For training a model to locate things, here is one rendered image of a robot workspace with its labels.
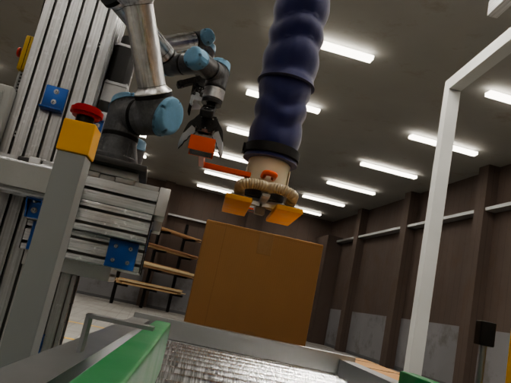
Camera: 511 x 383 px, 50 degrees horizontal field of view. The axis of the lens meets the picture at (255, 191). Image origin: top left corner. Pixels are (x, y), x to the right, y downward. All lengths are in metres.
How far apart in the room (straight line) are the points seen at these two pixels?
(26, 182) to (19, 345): 0.57
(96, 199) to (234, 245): 0.46
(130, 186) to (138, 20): 0.49
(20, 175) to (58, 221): 0.47
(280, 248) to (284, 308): 0.20
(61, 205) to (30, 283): 0.16
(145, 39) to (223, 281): 0.79
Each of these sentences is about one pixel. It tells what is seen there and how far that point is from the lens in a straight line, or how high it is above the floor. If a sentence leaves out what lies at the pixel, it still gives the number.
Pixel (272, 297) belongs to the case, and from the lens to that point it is 1.83.
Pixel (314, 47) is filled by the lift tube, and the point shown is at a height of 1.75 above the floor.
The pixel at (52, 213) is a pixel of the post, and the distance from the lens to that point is 1.19.
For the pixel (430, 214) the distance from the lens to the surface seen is 5.34.
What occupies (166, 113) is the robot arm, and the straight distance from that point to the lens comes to 1.68.
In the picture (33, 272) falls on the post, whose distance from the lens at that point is 1.19.
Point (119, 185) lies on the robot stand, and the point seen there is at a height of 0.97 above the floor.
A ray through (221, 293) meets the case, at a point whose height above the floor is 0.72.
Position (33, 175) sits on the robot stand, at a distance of 1.63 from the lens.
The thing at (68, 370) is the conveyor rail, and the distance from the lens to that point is 0.65.
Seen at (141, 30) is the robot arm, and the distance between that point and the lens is 1.69.
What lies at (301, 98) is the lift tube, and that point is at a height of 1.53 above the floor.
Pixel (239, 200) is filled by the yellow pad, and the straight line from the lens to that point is 1.99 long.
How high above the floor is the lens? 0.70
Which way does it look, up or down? 12 degrees up
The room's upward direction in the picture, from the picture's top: 12 degrees clockwise
